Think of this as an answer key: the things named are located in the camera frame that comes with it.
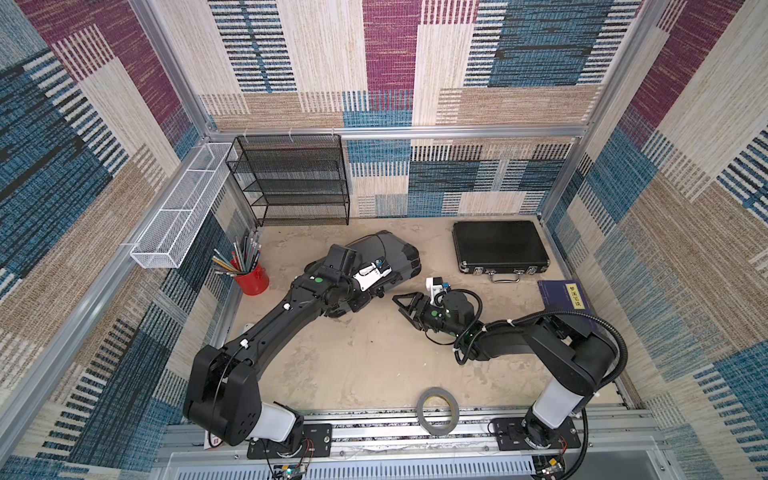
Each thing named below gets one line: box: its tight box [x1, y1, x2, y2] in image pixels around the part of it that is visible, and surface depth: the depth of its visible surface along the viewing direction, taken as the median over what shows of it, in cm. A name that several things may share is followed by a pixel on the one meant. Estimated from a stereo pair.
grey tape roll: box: [416, 387, 459, 436], surface depth 79 cm
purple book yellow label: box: [537, 279, 595, 313], surface depth 100 cm
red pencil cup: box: [234, 263, 270, 296], surface depth 99 cm
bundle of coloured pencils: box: [212, 236, 262, 276], surface depth 97 cm
